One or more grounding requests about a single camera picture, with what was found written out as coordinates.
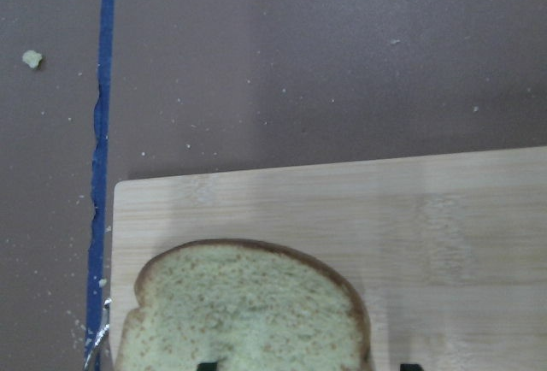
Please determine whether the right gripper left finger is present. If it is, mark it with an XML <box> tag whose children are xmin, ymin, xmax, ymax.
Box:
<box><xmin>197</xmin><ymin>359</ymin><xmax>224</xmax><ymax>371</ymax></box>

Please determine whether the bread slice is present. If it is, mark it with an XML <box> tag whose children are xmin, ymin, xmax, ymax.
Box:
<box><xmin>115</xmin><ymin>239</ymin><xmax>371</xmax><ymax>370</ymax></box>

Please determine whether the wooden cutting board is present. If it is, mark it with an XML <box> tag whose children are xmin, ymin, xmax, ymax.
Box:
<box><xmin>109</xmin><ymin>147</ymin><xmax>546</xmax><ymax>370</ymax></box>

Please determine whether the large bread crumb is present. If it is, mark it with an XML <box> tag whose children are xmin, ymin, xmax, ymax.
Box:
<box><xmin>21</xmin><ymin>50</ymin><xmax>44</xmax><ymax>69</ymax></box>

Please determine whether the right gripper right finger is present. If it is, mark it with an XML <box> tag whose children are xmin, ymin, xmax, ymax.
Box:
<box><xmin>399</xmin><ymin>363</ymin><xmax>423</xmax><ymax>371</ymax></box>

